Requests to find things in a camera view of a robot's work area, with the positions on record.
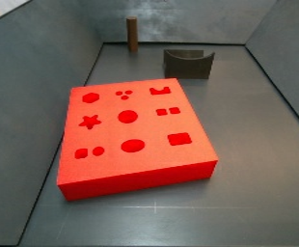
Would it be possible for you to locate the brown hexagon peg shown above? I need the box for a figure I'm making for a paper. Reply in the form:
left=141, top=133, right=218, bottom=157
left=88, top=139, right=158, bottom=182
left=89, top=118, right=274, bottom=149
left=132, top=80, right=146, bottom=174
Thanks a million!
left=126, top=16, right=137, bottom=52

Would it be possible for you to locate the red shape-sorting board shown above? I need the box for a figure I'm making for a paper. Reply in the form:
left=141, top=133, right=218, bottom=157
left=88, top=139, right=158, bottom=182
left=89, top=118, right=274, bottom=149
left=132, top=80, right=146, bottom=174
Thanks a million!
left=56, top=78, right=217, bottom=201

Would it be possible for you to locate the dark curved holder bracket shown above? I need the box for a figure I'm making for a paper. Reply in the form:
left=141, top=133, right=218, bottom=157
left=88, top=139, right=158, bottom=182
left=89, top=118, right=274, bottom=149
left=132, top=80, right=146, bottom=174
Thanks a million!
left=164, top=49, right=214, bottom=79

